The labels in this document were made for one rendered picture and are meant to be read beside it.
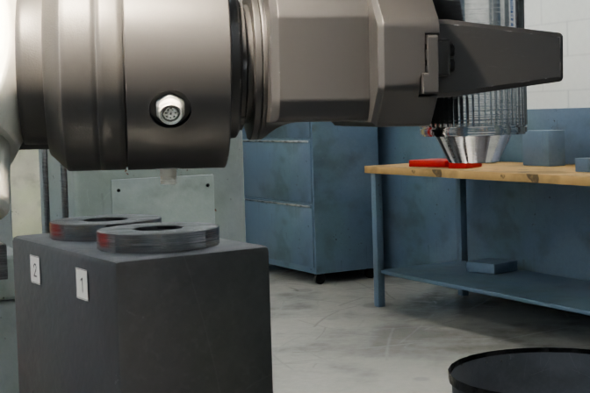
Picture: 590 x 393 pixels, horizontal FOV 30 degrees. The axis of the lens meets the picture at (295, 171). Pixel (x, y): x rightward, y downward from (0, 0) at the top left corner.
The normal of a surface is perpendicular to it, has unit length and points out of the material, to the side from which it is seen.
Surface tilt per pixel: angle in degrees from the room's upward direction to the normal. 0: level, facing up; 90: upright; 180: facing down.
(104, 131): 126
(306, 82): 90
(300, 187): 90
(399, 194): 90
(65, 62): 92
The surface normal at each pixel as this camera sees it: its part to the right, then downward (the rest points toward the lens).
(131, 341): 0.53, 0.03
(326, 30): 0.15, 0.05
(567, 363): -0.28, 0.00
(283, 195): -0.87, 0.05
